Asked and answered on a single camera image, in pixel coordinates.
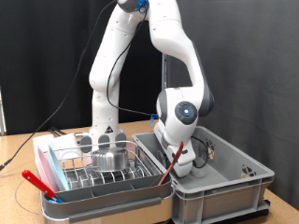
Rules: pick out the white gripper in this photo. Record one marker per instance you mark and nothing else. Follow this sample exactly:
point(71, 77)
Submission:
point(185, 161)

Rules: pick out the clear wine glass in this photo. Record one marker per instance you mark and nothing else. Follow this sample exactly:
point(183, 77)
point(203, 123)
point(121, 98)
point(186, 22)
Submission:
point(199, 172)

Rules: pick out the steel bowl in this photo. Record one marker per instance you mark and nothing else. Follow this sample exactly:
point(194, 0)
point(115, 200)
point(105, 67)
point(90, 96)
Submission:
point(109, 158)

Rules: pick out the light blue plate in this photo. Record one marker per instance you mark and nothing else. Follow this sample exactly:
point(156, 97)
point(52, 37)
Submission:
point(57, 168)

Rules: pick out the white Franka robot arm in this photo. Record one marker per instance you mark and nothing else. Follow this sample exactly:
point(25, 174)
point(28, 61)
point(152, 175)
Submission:
point(168, 37)

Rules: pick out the grey plastic crate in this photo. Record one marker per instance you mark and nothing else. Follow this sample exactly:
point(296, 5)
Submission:
point(218, 199)

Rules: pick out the vertical metal pole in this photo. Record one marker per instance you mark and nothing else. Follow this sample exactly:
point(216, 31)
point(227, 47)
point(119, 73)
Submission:
point(164, 71)

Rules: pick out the white box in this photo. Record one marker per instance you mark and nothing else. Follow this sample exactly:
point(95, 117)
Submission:
point(62, 143)

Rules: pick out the grey backdrop curtain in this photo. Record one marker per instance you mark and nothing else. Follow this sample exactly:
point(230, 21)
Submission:
point(264, 62)

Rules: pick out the pink plate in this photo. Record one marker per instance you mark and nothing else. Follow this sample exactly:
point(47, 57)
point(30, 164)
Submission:
point(43, 169)

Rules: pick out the black backdrop curtain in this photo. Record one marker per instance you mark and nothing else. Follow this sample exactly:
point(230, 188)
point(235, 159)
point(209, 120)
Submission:
point(25, 62)

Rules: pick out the grey metal frame bar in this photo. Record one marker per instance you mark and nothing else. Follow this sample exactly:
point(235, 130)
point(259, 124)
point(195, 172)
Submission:
point(2, 118)

